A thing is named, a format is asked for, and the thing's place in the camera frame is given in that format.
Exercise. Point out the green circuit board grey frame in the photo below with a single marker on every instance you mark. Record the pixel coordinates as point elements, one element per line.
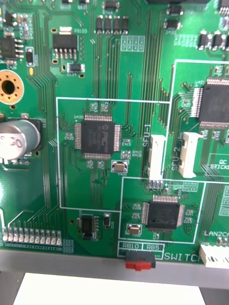
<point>114,124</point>

